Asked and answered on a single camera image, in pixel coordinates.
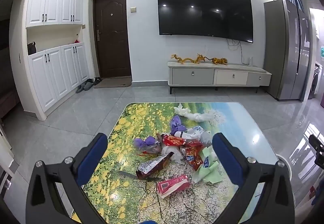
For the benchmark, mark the washing machine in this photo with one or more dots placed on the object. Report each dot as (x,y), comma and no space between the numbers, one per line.
(316,80)

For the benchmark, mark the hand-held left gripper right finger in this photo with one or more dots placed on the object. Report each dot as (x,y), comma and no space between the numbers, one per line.
(226,158)

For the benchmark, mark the white hallway cabinet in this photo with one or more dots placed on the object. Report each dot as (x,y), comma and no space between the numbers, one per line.
(57,82)

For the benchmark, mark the light green paper sheet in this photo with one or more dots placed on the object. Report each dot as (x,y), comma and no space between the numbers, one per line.
(210,172)

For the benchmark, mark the teal hanging tag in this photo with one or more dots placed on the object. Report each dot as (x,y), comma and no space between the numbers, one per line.
(322,51)

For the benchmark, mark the golden tiger figurine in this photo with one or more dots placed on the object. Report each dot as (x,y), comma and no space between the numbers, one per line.
(219,61)

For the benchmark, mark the grey slipper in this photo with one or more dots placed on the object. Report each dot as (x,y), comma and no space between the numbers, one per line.
(80,88)
(88,84)

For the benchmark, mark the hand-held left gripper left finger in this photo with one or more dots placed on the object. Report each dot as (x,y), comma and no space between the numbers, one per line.
(91,158)

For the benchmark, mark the silver red snack wrapper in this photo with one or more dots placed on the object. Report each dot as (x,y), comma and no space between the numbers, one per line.
(151,165)

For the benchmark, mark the dark shoes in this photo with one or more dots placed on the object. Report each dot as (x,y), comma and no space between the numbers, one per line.
(97,80)

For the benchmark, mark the purple stool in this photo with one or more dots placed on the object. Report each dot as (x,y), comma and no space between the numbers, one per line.
(322,100)

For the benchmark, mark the grey double-door refrigerator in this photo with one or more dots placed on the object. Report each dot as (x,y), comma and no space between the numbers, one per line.
(286,49)

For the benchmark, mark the black handbag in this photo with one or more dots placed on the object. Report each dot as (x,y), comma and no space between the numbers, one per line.
(32,48)

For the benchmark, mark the wall-mounted black television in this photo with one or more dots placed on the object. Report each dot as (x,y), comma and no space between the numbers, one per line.
(205,10)

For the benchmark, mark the red snack packet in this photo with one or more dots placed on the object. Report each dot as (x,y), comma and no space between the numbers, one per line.
(187,146)

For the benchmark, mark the pink red packet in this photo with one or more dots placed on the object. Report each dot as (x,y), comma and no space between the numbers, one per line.
(172,185)

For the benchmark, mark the dark brown entrance door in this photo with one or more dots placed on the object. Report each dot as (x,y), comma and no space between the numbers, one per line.
(112,36)

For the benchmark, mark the grey white television stand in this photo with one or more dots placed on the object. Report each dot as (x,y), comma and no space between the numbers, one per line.
(202,75)

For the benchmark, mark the white tissue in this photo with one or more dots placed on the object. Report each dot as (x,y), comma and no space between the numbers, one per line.
(170,151)

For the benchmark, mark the beige wall switch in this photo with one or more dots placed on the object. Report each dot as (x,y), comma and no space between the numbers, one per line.
(133,10)

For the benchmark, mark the clear plastic bag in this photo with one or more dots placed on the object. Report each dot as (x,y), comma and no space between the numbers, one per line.
(205,137)

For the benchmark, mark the white blue wrapper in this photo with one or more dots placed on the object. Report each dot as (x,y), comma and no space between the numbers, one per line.
(188,133)

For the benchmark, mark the large purple plastic bag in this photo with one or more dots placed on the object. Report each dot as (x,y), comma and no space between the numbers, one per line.
(178,126)

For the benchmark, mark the long white plastic bag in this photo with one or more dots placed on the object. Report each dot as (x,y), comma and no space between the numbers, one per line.
(201,116)

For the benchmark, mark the long golden dragon figurine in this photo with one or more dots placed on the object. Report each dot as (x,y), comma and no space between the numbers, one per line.
(181,59)

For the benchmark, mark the small white plastic bag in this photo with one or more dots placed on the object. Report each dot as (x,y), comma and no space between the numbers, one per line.
(181,110)

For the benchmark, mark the brown doormat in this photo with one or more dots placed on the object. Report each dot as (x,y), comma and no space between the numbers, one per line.
(112,82)

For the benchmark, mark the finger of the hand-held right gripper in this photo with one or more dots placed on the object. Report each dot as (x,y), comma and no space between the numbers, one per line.
(317,149)

